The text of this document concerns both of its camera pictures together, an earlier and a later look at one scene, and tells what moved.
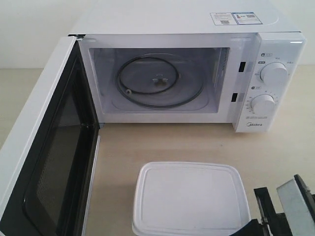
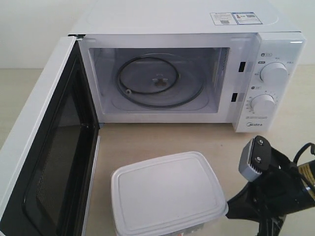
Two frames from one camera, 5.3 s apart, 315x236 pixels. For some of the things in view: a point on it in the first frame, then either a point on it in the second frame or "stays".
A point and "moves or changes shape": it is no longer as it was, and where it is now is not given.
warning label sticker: [235, 18] stays
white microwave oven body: [239, 62] stays
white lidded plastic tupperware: [189, 198] moves or changes shape
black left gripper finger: [253, 228] → [287, 188]
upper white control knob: [274, 73] stays
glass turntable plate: [159, 80] stays
